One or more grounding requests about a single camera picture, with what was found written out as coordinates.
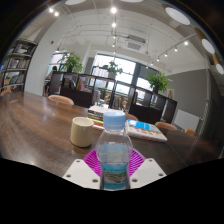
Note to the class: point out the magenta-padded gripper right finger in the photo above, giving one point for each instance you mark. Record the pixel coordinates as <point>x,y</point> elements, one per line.
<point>148,173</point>

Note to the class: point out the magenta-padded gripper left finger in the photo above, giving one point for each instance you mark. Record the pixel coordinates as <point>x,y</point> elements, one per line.
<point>80,173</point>

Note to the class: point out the clear blue-capped water bottle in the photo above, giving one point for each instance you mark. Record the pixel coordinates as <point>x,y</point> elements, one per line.
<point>114,160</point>

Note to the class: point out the cream ceramic cup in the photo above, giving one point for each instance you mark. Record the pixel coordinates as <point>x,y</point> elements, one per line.
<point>81,133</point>

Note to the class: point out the white board panel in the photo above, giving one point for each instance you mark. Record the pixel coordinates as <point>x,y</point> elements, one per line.
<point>186,120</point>

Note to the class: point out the group of orange chairs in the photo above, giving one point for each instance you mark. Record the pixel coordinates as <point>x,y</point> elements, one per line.
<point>60,99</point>

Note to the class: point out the low dark shelf unit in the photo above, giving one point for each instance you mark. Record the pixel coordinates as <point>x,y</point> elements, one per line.
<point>80,96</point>

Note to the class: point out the wide potted green plant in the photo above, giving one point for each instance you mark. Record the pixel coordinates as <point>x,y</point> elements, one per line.
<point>159,81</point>

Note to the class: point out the person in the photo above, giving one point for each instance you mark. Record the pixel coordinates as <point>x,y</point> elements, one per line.
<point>50,80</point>

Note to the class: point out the small potted green plant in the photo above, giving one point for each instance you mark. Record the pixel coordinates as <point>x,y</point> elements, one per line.
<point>112,69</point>

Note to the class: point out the bushy potted green plant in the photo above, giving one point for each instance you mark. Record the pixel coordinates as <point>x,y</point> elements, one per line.
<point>70,61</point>

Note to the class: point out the ceiling air conditioner unit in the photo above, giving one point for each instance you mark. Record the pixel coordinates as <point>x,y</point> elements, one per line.
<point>135,44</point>

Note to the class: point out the group of ceiling lights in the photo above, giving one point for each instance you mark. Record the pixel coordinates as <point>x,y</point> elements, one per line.
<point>177,15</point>

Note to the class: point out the tall wall bookshelf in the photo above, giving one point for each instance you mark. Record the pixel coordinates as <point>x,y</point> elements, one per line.
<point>15,66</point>

